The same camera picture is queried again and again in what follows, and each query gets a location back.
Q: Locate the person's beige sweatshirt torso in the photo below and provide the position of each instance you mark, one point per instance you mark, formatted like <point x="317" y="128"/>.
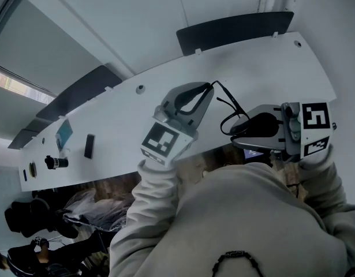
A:
<point x="252" y="212"/>

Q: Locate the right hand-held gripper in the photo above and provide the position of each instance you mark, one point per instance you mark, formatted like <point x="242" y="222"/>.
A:
<point x="315" y="117"/>

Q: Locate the person's right forearm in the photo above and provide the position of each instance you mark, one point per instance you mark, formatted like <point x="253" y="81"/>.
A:
<point x="324" y="183"/>

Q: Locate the plastic-wrapped office chair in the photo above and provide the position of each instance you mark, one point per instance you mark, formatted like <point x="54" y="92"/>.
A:
<point x="102" y="209"/>

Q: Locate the grey roller blind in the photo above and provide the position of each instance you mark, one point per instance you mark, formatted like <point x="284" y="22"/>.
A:
<point x="35" y="48"/>

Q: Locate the black-framed eyeglasses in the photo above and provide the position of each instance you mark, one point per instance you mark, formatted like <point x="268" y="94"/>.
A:
<point x="237" y="106"/>

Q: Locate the flat rectangular phone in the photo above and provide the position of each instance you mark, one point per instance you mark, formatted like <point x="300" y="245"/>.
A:
<point x="89" y="146"/>

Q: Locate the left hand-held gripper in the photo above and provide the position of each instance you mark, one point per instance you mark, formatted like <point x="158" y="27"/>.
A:
<point x="165" y="143"/>

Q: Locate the yellow round object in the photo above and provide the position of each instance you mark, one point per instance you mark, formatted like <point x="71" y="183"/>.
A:
<point x="32" y="169"/>

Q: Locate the small blue-screen device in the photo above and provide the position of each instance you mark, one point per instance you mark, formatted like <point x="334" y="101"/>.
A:
<point x="252" y="153"/>

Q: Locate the dark desk divider panel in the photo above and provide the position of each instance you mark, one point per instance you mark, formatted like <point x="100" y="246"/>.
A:
<point x="30" y="133"/>
<point x="82" y="92"/>
<point x="235" y="32"/>

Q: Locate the small dark flat object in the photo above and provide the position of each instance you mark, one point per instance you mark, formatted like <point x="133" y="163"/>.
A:
<point x="24" y="175"/>

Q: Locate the person's left forearm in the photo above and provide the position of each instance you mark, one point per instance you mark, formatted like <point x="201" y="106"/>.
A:
<point x="154" y="189"/>

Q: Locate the black office chair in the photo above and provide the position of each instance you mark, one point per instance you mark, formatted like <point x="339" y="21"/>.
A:
<point x="30" y="218"/>

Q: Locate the black bottle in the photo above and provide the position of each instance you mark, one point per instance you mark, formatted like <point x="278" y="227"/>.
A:
<point x="57" y="162"/>

